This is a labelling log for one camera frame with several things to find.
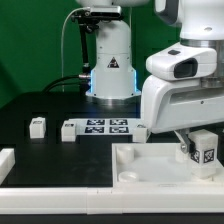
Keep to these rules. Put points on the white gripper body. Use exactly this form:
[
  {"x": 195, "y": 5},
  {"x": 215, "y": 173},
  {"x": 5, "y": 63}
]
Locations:
[{"x": 170, "y": 106}]

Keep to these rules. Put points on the black camera on stand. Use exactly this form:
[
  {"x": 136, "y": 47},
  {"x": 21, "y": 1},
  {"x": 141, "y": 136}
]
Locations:
[{"x": 88, "y": 20}]

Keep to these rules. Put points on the white front fence rail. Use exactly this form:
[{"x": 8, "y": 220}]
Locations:
[{"x": 161, "y": 199}]

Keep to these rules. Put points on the white left fence piece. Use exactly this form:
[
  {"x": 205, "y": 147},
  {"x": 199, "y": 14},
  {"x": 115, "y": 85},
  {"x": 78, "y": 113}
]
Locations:
[{"x": 7, "y": 161}]

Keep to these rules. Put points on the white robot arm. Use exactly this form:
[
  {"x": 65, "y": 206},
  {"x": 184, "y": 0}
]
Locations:
[{"x": 202, "y": 25}]

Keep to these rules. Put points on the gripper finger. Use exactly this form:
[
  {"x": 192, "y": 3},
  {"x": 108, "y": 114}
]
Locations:
[{"x": 182, "y": 135}]

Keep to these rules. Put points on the white square table top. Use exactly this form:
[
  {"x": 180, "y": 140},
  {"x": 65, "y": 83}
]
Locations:
[{"x": 138, "y": 165}]

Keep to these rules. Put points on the tag base plate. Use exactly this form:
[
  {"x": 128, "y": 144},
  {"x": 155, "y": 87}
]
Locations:
[{"x": 104, "y": 126}]

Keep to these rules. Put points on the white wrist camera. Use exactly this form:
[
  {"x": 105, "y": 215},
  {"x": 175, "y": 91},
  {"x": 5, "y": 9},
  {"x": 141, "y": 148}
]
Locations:
[{"x": 179, "y": 62}]

